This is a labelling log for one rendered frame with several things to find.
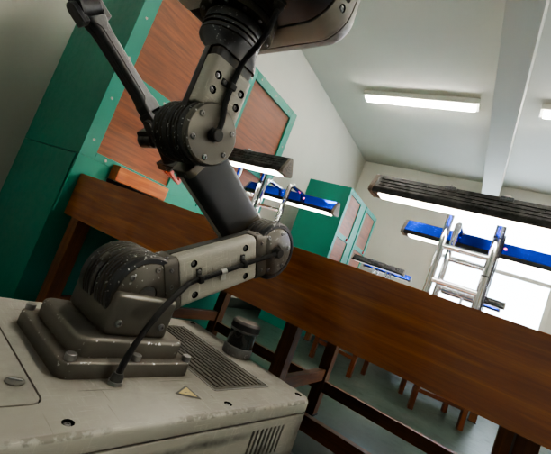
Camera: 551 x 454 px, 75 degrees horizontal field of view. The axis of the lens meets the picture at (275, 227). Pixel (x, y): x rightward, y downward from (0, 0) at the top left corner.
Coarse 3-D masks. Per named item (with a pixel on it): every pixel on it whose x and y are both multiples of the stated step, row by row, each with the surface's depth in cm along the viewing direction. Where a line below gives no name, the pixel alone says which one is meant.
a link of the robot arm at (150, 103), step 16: (80, 16) 108; (96, 16) 111; (96, 32) 112; (112, 32) 114; (112, 48) 114; (112, 64) 117; (128, 64) 117; (128, 80) 118; (144, 96) 121; (144, 112) 122
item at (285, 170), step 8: (232, 152) 156; (240, 152) 155; (248, 152) 153; (256, 152) 152; (232, 160) 153; (240, 160) 151; (248, 160) 149; (256, 160) 147; (264, 160) 146; (272, 160) 144; (280, 160) 143; (288, 160) 142; (272, 168) 142; (280, 168) 140; (288, 168) 142; (288, 176) 143
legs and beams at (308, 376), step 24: (72, 240) 148; (72, 264) 151; (48, 288) 146; (192, 312) 220; (216, 312) 240; (288, 336) 151; (288, 360) 151; (288, 384) 161; (312, 384) 198; (312, 408) 195; (360, 408) 184; (312, 432) 137; (336, 432) 135; (408, 432) 171; (504, 432) 153
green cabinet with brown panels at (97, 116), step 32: (128, 0) 166; (160, 0) 164; (128, 32) 158; (160, 32) 169; (192, 32) 183; (64, 64) 181; (96, 64) 165; (160, 64) 173; (192, 64) 188; (64, 96) 172; (96, 96) 157; (128, 96) 164; (160, 96) 176; (256, 96) 233; (32, 128) 180; (64, 128) 164; (96, 128) 155; (128, 128) 168; (256, 128) 241; (288, 128) 269; (96, 160) 159; (128, 160) 173
